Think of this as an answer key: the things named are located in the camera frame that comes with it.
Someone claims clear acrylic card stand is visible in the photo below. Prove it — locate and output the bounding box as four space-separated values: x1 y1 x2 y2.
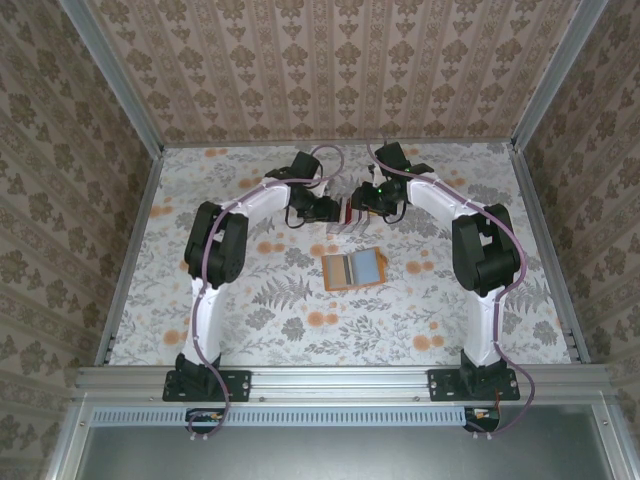
324 175 375 236

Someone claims orange leather card holder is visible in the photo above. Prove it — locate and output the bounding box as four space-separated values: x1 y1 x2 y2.
319 246 389 293

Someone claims floral table cover sheet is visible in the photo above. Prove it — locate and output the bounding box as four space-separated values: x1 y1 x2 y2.
108 144 574 367

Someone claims aluminium mounting beam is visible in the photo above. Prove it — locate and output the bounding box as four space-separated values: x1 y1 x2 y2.
74 364 615 402

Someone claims grey sheet metal panel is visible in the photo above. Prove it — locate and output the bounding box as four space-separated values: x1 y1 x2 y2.
74 424 617 480

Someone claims thin aluminium cross rail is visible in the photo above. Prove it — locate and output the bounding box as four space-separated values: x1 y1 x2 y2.
162 141 516 150

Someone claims aluminium side rail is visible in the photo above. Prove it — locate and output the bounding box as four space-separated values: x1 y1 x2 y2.
93 147 166 366
513 144 592 366

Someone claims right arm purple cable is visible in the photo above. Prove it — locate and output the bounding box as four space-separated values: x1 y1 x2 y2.
366 130 535 442

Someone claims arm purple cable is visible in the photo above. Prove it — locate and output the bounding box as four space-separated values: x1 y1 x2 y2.
366 130 535 442
188 144 345 444

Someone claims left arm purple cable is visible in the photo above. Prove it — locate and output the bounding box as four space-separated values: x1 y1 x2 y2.
188 144 345 444

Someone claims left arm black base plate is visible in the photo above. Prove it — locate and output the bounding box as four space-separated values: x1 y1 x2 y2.
162 368 252 403

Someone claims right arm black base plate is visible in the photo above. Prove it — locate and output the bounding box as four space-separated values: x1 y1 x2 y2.
428 368 521 403

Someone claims slotted grey cable duct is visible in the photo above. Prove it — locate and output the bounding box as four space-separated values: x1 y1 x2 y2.
92 405 501 427

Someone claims aluminium frame post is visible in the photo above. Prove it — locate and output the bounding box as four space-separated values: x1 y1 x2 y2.
512 0 609 151
62 0 166 154

